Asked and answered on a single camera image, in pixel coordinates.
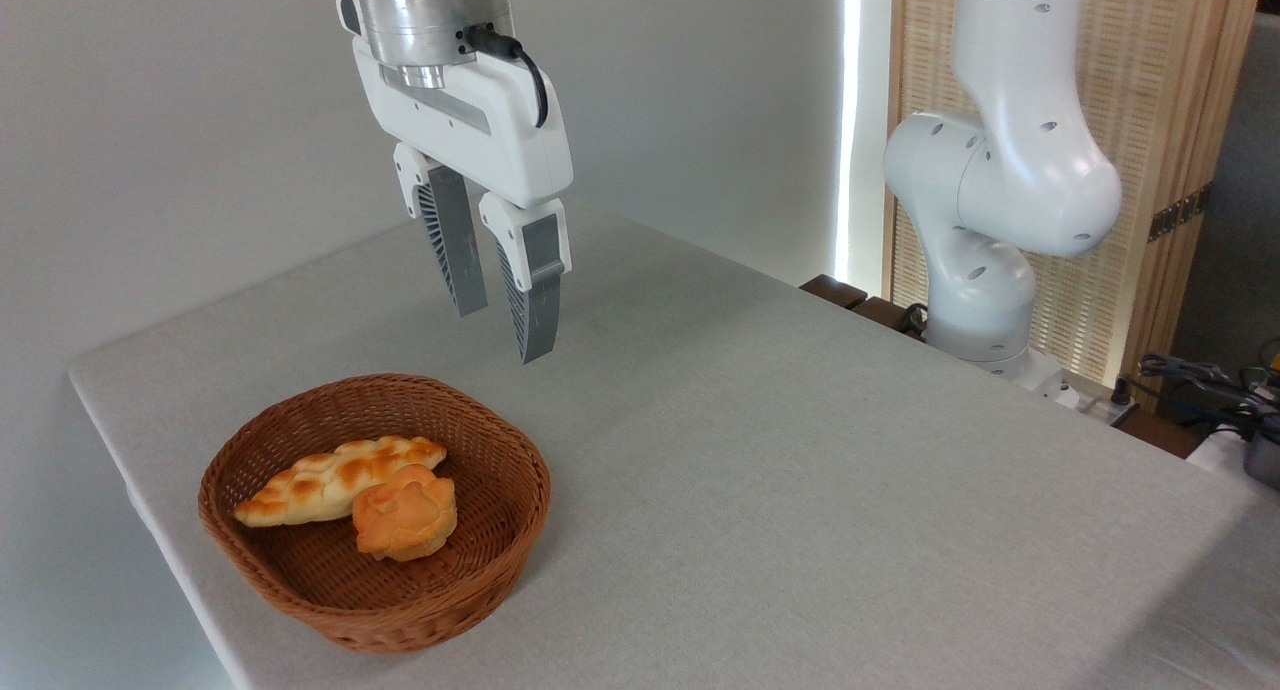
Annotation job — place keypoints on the round orange bread bun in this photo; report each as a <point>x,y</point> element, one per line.
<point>405,518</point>

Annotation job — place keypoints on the grey tablecloth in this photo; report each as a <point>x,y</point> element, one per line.
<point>800,490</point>

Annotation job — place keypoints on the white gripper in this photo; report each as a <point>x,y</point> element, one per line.
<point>500,130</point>

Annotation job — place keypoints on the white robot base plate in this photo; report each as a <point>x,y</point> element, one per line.
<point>1040,372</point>

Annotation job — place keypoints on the long braided bread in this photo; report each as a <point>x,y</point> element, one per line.
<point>320,480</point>

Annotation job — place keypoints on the brown wicker basket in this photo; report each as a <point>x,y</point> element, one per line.
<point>300,570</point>

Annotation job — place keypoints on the wooden slatted screen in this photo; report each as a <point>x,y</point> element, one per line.
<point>1150,100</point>

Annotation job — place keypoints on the black metal screen hinge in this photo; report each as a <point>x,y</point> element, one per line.
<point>1180,213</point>

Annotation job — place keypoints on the white power strip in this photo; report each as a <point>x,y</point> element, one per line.
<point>1100,402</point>

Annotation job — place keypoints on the dark brown wooden block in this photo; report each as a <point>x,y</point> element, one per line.
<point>833,290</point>
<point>885,315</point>

